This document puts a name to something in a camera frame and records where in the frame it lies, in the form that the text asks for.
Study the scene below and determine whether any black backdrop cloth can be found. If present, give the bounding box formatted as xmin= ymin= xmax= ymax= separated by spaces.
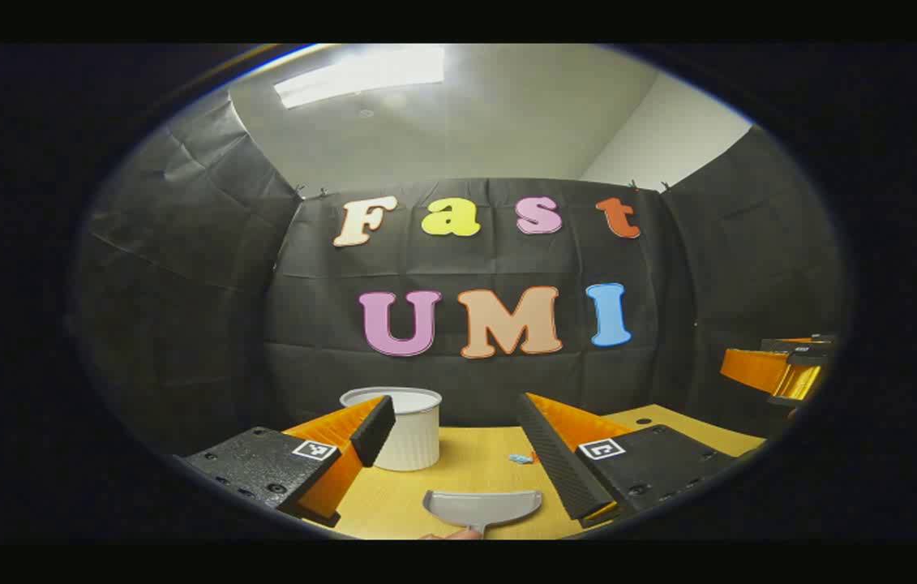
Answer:
xmin=73 ymin=89 xmax=844 ymax=455

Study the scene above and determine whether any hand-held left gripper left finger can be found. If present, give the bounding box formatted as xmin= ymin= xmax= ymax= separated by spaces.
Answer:
xmin=174 ymin=395 xmax=396 ymax=528

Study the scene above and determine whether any white ribbed garbage bin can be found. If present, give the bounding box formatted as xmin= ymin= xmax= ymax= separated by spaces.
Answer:
xmin=340 ymin=386 xmax=443 ymax=472

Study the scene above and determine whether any wooden desktop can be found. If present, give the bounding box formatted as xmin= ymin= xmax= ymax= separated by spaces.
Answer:
xmin=308 ymin=403 xmax=767 ymax=541

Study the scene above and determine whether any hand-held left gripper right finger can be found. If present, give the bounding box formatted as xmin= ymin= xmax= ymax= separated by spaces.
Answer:
xmin=516 ymin=393 xmax=739 ymax=530

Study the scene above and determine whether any grey plastic dustpan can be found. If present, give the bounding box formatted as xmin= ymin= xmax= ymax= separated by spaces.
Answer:
xmin=422 ymin=489 xmax=544 ymax=540

